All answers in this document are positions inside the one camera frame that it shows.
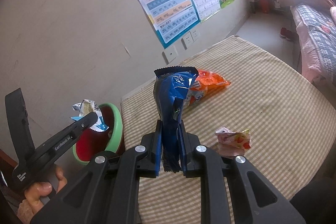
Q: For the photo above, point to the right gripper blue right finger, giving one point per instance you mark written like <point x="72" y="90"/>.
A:
<point x="232" y="190"/>

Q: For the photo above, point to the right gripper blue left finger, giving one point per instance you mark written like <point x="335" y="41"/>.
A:
<point x="106" y="190"/>

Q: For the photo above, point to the pink strawberry milk carton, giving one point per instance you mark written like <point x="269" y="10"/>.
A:
<point x="231" y="144"/>

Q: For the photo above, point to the orange snack wrapper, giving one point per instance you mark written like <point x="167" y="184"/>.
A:
<point x="206" y="82"/>

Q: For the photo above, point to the dark blue snack wrapper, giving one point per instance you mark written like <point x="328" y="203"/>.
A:
<point x="171" y="87"/>

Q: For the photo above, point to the green red trash bin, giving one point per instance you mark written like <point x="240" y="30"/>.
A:
<point x="91" y="142"/>

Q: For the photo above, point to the person's left hand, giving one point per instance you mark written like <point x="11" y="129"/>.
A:
<point x="32" y="202"/>

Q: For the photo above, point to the beige checkered tablecloth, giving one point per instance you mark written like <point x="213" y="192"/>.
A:
<point x="292" y="126"/>

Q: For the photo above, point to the red shoes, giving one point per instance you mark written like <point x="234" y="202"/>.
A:
<point x="287" y="34"/>

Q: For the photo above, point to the bed with plaid quilt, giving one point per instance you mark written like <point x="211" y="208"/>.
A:
<point x="316" y="33"/>

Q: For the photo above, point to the red bin under desk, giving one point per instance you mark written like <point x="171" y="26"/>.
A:
<point x="264" y="6"/>

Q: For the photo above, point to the white wall socket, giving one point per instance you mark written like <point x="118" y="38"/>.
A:
<point x="189" y="38"/>

